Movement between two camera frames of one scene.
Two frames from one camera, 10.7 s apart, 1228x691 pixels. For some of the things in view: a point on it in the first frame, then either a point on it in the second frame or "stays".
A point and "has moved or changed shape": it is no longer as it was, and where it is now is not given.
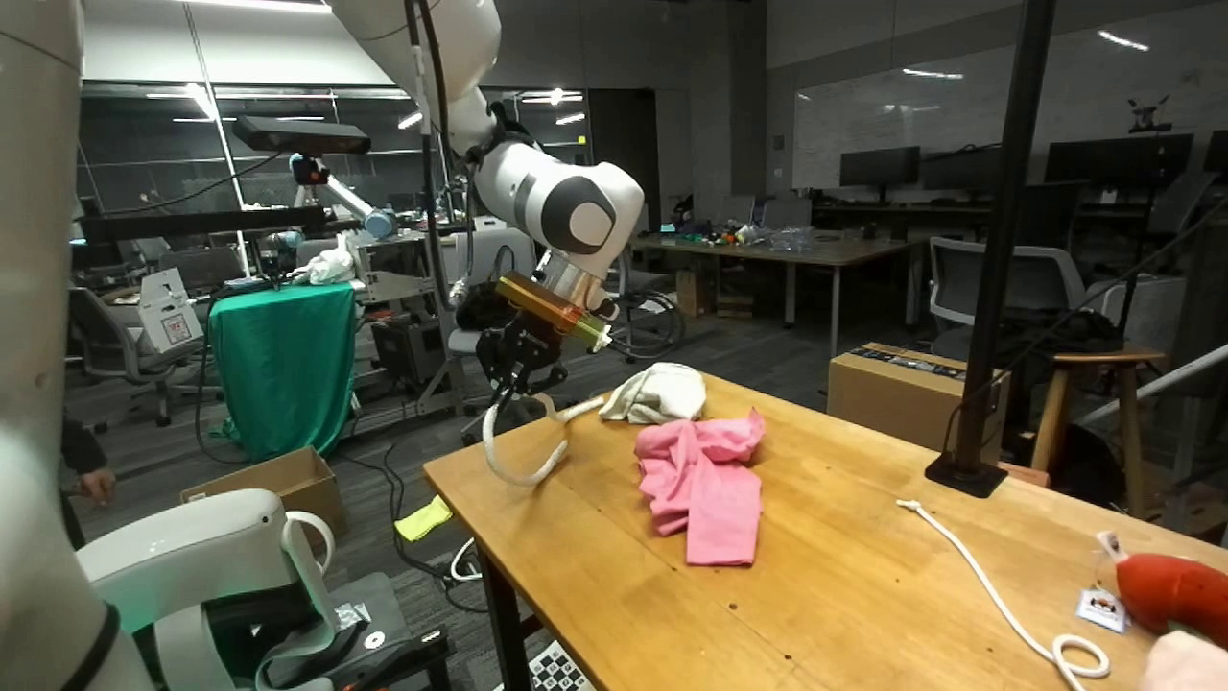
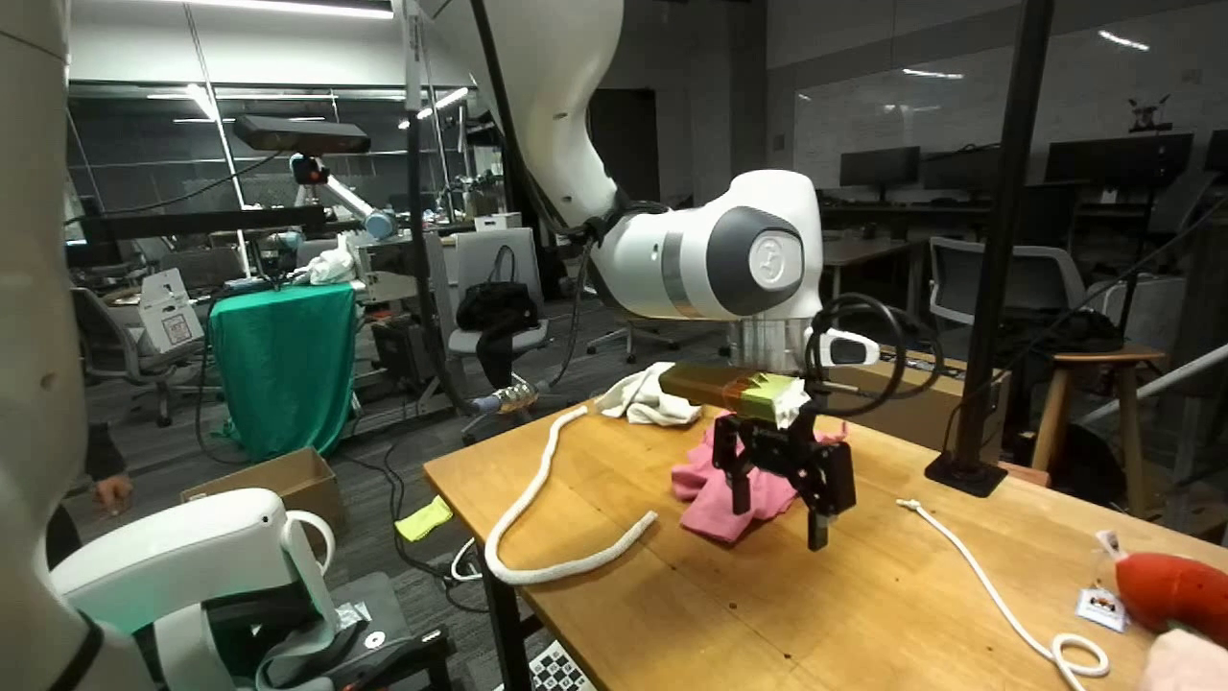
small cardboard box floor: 298,481 stays
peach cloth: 1184,660 stays
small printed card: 1102,606 stays
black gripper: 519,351 -> 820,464
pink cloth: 705,478 has moved or changed shape
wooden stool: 1130,411 stays
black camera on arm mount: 304,141 stays
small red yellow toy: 1166,591 stays
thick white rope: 556,411 -> 491,563
